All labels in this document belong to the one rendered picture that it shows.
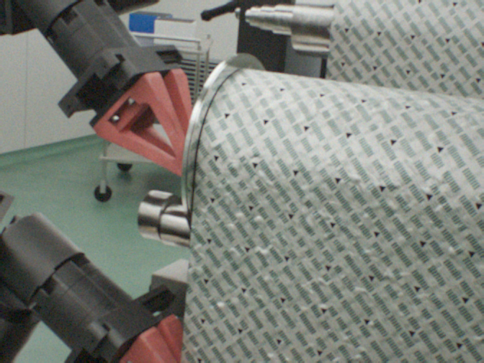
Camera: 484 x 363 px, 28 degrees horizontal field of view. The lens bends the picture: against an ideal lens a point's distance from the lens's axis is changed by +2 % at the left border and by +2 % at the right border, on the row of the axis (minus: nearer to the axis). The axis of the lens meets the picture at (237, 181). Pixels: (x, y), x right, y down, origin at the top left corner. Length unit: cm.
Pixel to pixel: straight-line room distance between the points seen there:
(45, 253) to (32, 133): 573
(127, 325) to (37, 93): 578
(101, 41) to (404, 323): 31
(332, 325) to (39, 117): 589
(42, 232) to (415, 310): 28
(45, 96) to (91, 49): 576
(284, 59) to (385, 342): 44
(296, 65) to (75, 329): 45
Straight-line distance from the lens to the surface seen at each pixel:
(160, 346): 69
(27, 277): 72
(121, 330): 67
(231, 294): 66
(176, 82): 75
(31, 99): 639
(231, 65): 68
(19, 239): 72
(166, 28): 531
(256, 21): 95
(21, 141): 636
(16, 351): 78
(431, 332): 62
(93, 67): 71
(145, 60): 73
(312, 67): 109
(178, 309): 77
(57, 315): 71
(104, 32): 75
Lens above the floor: 139
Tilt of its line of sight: 13 degrees down
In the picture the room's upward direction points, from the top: 5 degrees clockwise
